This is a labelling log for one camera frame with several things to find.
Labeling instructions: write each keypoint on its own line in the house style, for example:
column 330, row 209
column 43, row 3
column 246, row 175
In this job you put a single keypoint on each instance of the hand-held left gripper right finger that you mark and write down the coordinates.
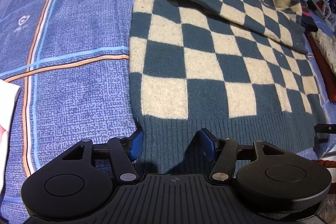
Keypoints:
column 208, row 146

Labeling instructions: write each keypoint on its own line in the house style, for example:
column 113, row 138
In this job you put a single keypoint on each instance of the white cloth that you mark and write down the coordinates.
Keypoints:
column 6, row 119

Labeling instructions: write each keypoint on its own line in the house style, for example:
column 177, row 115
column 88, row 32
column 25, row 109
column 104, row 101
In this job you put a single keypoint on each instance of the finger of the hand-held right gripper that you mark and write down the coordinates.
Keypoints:
column 326, row 128

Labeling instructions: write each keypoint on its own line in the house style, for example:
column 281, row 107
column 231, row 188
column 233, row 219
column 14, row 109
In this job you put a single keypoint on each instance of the blue grid-pattern blanket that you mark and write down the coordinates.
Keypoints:
column 78, row 43

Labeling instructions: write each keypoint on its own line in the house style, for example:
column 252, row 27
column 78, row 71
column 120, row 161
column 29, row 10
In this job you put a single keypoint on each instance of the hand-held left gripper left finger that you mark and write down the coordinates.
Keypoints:
column 136, row 146

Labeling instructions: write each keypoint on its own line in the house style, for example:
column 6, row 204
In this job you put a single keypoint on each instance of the cream polka dot garment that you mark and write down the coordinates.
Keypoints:
column 328, row 48

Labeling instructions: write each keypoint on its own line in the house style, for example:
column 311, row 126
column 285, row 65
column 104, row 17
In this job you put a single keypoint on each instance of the checkered knit sweater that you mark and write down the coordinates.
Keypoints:
column 199, row 56

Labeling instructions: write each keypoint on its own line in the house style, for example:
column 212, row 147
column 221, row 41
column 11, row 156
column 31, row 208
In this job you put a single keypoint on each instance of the white rack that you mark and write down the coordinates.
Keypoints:
column 321, row 2

